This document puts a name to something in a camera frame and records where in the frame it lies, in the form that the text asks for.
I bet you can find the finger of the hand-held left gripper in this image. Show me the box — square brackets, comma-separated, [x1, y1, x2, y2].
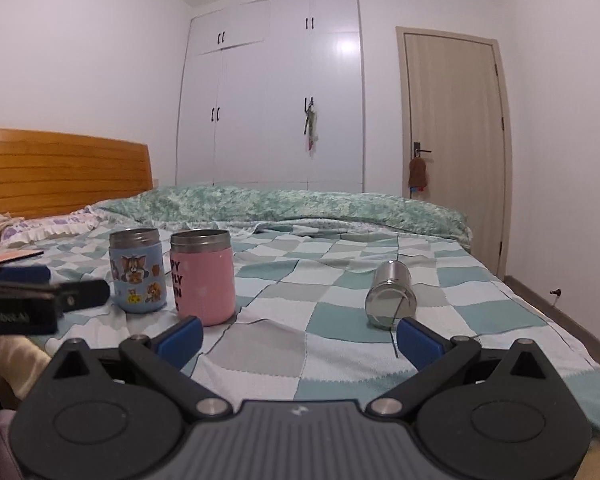
[54, 279, 112, 312]
[0, 255, 52, 287]

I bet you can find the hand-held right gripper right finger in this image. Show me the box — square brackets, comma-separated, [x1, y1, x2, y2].
[367, 317, 549, 419]

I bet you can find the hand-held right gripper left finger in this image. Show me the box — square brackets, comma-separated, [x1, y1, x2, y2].
[45, 315, 233, 419]

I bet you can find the stainless steel cup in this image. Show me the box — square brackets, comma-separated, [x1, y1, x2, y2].
[363, 259, 419, 361]

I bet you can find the person's left forearm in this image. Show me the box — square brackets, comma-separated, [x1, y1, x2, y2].
[0, 334, 52, 411]

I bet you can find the blue cartoon cup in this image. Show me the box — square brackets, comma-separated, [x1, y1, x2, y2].
[108, 227, 169, 315]

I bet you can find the pink cup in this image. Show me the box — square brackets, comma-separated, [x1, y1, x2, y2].
[169, 229, 237, 328]

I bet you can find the purple floral pillow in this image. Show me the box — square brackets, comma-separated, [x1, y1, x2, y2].
[0, 209, 112, 249]

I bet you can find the wooden headboard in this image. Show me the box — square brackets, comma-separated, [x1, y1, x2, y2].
[0, 128, 154, 221]

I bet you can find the checkered bed sheet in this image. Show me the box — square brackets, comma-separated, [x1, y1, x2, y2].
[0, 217, 600, 437]

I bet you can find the green floral duvet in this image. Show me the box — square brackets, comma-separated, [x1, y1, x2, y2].
[94, 184, 474, 252]

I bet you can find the beige wooden door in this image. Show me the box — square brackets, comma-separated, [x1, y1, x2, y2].
[395, 26, 514, 279]

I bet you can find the white wardrobe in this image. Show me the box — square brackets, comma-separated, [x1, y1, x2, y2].
[175, 0, 366, 194]

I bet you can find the hanging ornament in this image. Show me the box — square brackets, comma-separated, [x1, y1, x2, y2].
[302, 97, 321, 152]

